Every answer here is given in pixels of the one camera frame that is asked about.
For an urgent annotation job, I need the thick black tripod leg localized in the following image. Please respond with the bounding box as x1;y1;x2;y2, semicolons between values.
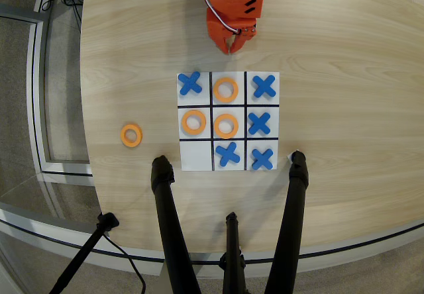
263;150;311;294
150;154;203;294

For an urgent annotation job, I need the robot servo wire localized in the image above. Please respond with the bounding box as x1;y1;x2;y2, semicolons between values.
205;0;254;36

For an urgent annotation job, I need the black floor cable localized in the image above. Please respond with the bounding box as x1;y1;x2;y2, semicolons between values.
102;234;147;294

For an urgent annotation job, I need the grey metal partition frame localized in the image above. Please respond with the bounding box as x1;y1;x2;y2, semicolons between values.
0;4;97;189

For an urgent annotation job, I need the orange ring piece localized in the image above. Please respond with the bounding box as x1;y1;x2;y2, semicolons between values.
213;77;239;103
119;123;144;148
213;113;240;140
181;109;207;134

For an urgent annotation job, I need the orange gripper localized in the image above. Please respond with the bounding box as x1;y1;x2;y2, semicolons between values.
205;0;264;56

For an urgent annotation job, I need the thin black tripod leg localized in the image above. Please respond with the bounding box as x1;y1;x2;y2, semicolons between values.
218;211;248;294

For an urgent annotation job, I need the white tic-tac-toe board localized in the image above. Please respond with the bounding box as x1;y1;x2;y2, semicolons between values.
176;71;281;172

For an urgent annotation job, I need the blue cross piece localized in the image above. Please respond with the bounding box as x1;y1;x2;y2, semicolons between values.
215;141;241;168
252;74;278;99
251;148;275;171
247;111;272;136
178;71;203;96

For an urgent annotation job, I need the thin black stand leg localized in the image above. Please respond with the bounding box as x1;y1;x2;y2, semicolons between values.
48;212;120;294

